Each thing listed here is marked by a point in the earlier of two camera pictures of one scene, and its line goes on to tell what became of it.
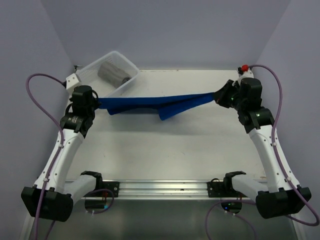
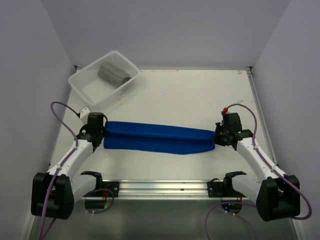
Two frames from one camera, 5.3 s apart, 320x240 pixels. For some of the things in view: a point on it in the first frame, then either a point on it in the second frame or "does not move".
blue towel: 165,107 → 157,140
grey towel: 112,73 does not move
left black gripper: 96,103 → 104,131
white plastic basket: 108,73 does not move
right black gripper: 220,97 → 215,139
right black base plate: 225,189 does not move
